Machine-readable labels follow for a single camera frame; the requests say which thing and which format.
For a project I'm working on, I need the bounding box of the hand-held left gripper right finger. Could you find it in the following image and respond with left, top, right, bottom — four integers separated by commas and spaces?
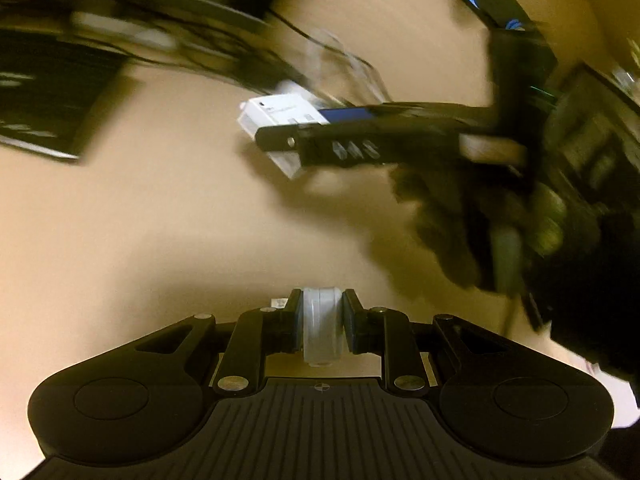
341, 287, 506, 393

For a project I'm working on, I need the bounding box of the black flat panel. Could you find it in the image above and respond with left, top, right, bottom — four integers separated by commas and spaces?
0, 29, 127, 162

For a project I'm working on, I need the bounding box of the white round plastic roll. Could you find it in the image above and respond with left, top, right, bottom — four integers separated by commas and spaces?
301, 286, 347, 367

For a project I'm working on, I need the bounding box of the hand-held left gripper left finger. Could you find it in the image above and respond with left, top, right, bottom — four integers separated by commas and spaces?
135, 287, 304, 397

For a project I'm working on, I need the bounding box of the black cable bundle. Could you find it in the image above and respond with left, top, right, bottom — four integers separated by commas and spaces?
0, 0, 311, 86

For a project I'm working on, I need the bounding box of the white rectangular adapter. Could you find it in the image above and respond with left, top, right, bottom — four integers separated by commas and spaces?
236, 80, 332, 181

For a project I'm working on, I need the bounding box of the white power strip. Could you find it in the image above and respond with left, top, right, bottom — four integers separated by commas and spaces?
72, 10, 173, 50

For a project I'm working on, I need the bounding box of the clear plastic holder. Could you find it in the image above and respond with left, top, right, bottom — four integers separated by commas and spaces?
299, 29, 390, 105

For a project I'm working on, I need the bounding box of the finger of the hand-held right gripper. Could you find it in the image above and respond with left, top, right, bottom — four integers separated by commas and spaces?
255, 122, 467, 168
319, 103, 495, 132

